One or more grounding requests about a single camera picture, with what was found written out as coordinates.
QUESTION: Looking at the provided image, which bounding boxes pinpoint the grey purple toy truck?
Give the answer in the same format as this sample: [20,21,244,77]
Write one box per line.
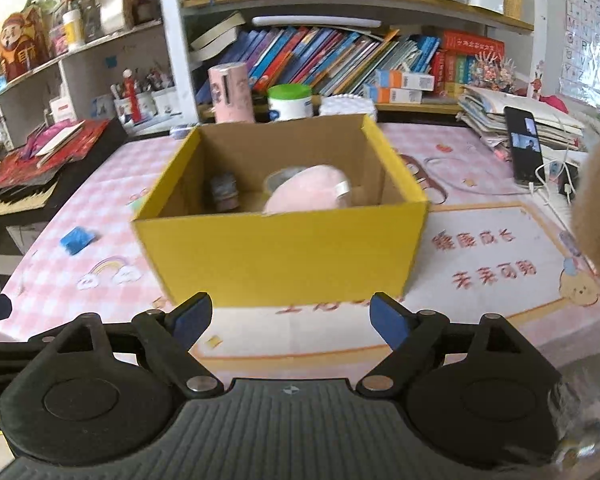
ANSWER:
[210,172,239,212]

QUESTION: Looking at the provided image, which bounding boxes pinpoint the pink plush pig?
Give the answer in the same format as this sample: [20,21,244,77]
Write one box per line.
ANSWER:
[263,165,351,214]

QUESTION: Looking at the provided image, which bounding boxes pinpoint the black Yamaha keyboard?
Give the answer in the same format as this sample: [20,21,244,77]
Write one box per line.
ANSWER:
[0,119,128,229]

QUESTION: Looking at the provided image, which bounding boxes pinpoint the pink checkered tablecloth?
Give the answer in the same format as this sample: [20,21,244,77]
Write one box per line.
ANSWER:
[0,116,600,378]

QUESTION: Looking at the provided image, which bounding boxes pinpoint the red plastic bag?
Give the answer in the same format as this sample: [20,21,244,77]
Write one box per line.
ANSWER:
[0,119,125,191]

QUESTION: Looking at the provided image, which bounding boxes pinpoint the yellow cardboard box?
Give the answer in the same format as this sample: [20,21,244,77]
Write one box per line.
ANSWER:
[132,115,428,307]

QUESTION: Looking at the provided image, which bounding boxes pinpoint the white notebook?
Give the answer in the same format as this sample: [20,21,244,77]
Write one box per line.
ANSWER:
[32,122,84,156]

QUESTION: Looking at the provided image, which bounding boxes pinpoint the black smartphone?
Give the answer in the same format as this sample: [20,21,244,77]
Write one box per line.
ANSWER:
[504,106,544,185]

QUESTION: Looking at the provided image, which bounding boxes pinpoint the white pen holder cups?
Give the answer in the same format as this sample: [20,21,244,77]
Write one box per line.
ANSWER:
[114,87,181,120]

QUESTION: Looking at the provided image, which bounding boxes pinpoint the stack of papers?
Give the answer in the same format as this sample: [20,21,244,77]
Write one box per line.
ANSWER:
[456,86,584,151]

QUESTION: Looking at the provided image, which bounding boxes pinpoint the white quilted pouch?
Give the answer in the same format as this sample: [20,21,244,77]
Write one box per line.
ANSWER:
[318,94,377,122]

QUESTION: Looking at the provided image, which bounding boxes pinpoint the pink cylindrical container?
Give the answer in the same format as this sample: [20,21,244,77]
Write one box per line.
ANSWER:
[209,62,254,124]

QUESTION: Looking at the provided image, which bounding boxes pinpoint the white cubby shelf unit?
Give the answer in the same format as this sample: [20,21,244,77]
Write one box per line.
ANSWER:
[0,21,170,146]

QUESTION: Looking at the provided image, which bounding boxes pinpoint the white jar green lid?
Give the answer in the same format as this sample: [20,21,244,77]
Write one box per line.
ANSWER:
[268,84,314,122]

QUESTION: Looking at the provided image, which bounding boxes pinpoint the fortune god figure box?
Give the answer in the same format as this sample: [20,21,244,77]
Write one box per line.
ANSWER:
[0,6,50,82]

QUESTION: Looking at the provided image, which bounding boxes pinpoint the row of colourful books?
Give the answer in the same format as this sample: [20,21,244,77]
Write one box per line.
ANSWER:
[202,25,515,103]

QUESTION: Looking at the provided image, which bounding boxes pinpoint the white yellow bottle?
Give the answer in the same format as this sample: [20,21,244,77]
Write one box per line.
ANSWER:
[62,8,85,52]

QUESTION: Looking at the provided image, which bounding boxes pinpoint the wooden bookshelf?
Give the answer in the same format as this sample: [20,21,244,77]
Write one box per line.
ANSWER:
[157,0,537,124]

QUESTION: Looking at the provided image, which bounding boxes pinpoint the alphabet wall poster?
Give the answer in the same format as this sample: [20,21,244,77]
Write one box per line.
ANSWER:
[559,0,600,110]

